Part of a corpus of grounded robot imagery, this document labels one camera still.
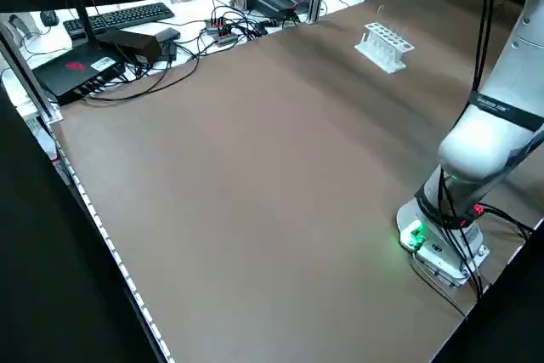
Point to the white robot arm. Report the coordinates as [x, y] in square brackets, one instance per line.
[476, 150]

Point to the white test tube rack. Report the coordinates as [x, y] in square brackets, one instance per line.
[384, 57]

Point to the usb hub with red plugs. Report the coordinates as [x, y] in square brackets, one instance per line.
[221, 31]

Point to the small grey adapter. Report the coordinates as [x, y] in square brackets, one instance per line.
[168, 33]

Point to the small black adapter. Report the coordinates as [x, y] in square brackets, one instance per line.
[169, 52]

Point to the dark brown rectangular box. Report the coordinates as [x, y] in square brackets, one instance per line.
[136, 46]

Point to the black keyboard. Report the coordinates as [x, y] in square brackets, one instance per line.
[123, 16]

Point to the black box with red logo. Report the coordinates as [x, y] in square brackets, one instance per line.
[72, 74]

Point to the black computer mouse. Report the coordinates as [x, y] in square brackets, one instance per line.
[49, 18]

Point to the foot green light block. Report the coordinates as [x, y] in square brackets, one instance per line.
[412, 235]

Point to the foot red plug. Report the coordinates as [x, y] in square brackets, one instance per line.
[478, 210]

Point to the grey handheld device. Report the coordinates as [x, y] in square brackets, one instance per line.
[21, 27]

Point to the slim aluminium frame post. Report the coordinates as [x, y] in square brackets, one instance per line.
[30, 78]

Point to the aluminium table edge rail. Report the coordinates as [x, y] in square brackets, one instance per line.
[124, 270]

